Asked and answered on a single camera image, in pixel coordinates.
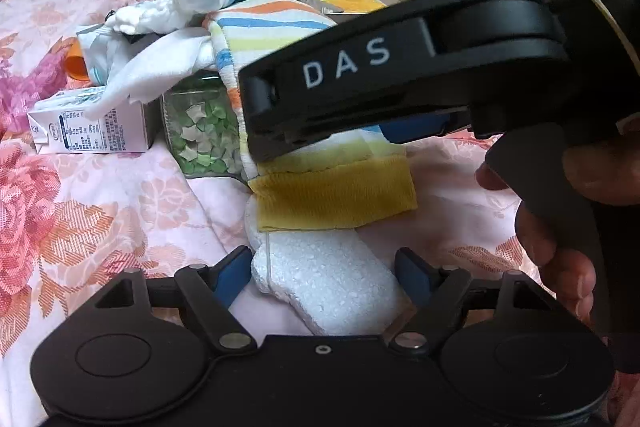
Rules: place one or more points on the white foam piece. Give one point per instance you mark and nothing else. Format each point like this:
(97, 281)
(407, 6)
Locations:
(325, 277)

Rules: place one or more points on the colourful striped cloth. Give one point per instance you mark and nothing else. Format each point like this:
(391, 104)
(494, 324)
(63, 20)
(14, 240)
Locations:
(270, 19)

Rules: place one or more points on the glass jar of paper stars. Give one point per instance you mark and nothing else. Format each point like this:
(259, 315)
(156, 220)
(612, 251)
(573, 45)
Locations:
(205, 132)

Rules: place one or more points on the white milk carton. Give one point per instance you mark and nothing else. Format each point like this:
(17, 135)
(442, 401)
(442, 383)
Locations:
(85, 127)

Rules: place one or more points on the orange cup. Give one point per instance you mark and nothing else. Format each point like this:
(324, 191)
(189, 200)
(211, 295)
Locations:
(75, 64)

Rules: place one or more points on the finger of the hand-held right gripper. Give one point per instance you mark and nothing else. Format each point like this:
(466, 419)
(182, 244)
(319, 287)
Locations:
(415, 127)
(345, 97)

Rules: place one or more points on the pink floral bed sheet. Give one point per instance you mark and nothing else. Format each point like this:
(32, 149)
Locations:
(125, 217)

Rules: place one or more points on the person's right hand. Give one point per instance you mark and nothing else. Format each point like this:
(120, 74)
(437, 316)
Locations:
(555, 267)

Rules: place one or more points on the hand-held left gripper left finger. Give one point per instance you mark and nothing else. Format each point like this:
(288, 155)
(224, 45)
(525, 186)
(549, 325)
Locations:
(235, 272)

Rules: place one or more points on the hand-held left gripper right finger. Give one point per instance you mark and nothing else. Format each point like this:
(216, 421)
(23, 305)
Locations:
(412, 272)

